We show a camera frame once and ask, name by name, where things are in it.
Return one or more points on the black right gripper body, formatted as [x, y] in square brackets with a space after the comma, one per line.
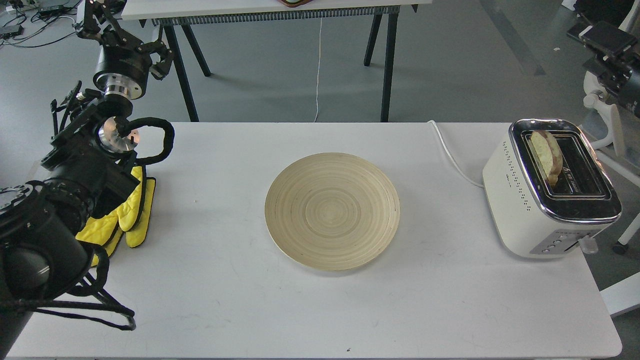
[615, 61]

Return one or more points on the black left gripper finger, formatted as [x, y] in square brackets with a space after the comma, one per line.
[156, 57]
[95, 21]

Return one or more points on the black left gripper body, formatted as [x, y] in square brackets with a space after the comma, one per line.
[124, 63]

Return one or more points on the slice of bread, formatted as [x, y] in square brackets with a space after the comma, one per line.
[549, 154]

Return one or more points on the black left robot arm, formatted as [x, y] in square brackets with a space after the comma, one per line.
[44, 268]

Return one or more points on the cream and chrome toaster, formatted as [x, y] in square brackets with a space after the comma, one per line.
[534, 220]

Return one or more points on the white background table black legs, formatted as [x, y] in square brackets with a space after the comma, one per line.
[182, 13]

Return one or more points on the yellow oven mitt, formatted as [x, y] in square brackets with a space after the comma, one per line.
[130, 221]

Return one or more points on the round bamboo plate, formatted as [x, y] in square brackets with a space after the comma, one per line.
[332, 211]

